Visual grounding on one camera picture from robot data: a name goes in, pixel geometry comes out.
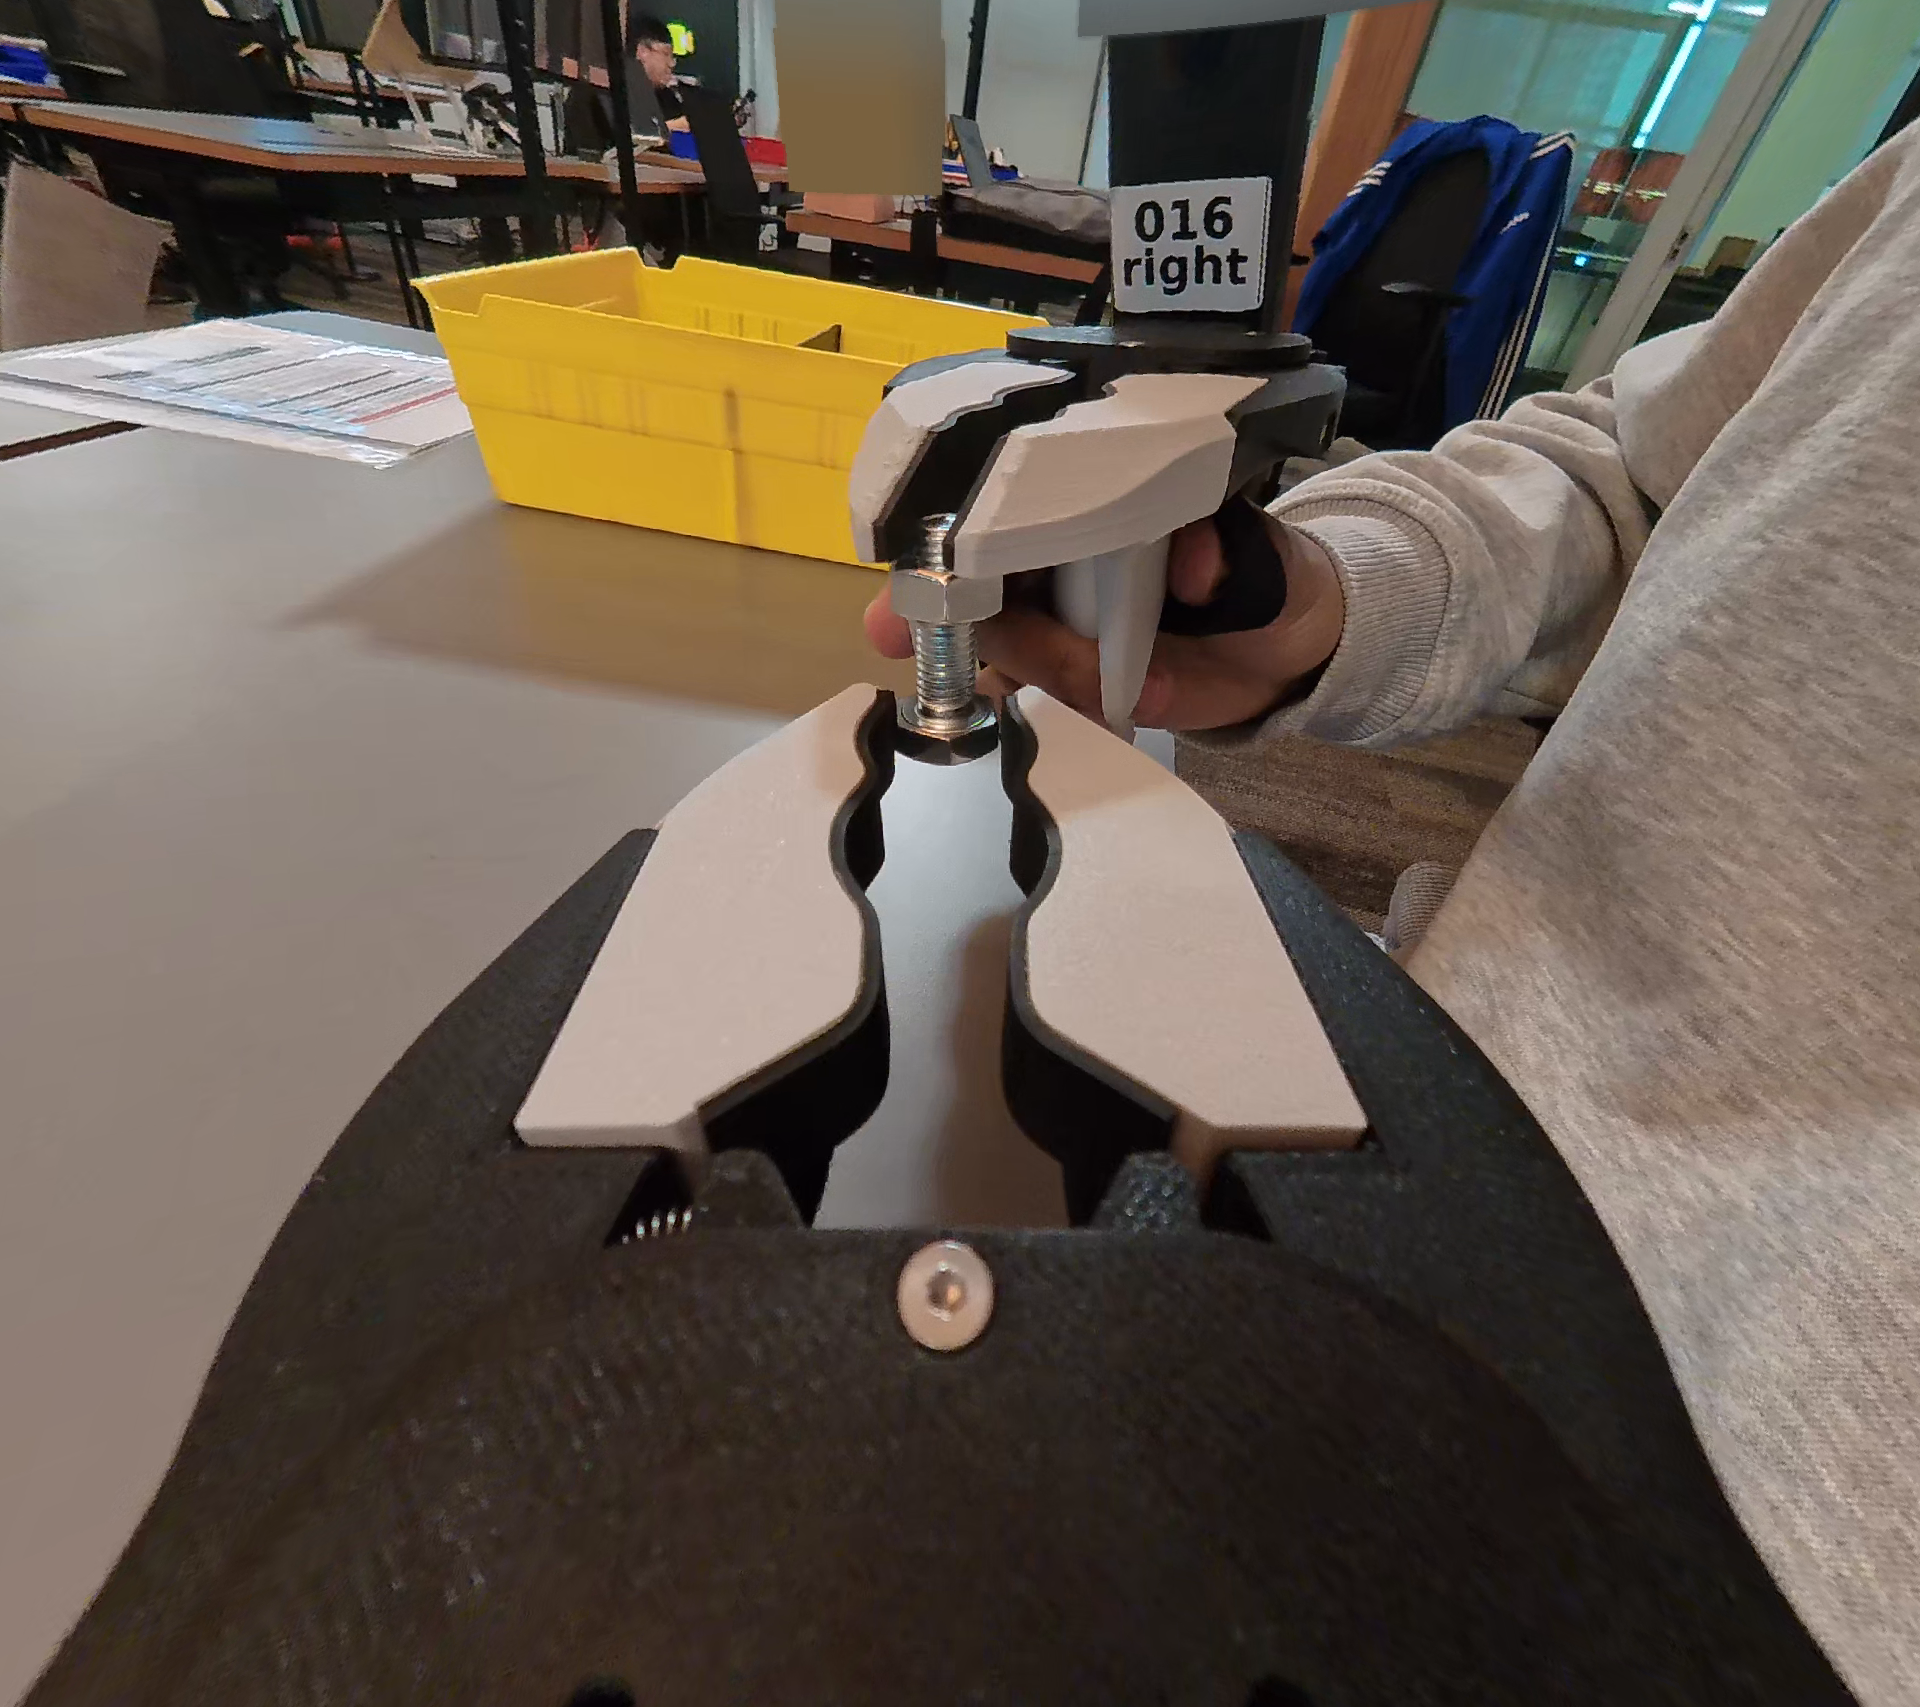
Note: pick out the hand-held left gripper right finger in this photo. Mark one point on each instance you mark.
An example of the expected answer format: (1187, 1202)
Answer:
(1184, 972)

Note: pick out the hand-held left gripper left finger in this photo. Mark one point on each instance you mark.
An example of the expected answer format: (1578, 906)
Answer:
(704, 958)

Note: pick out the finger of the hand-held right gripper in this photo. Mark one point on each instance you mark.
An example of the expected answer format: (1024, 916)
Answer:
(896, 463)
(1094, 471)

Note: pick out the silver hex nut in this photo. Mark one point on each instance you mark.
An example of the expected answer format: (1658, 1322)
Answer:
(945, 599)

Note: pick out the silver threaded bolt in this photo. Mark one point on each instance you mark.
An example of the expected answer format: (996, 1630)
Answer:
(945, 673)

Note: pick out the person's right forearm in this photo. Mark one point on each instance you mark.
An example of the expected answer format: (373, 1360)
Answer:
(1471, 553)

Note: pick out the short wooden background desk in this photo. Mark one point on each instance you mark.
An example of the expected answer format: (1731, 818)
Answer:
(975, 245)

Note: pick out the long wooden background desk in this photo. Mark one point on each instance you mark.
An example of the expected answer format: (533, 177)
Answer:
(301, 141)

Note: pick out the person's right hand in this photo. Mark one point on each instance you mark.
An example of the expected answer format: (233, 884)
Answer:
(1274, 673)

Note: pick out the black office chair with armrests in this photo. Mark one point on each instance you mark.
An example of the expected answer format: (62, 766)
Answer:
(1411, 237)

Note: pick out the yellow plastic bin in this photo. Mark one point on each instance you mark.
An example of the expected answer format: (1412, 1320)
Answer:
(630, 447)

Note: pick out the blue striped jacket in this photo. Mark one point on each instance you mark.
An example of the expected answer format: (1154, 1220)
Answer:
(1519, 237)

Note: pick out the person's grey sweatshirt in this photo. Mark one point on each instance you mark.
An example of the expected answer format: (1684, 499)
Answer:
(1725, 912)

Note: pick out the tan curved board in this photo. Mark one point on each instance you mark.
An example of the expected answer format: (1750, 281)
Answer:
(392, 43)

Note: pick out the laminated paper sheet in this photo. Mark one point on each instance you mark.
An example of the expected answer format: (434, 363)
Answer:
(224, 381)

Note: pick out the brown cardboard piece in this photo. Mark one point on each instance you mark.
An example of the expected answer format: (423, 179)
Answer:
(83, 253)

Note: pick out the wooden post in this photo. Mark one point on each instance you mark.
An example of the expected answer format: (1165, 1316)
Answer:
(1372, 117)

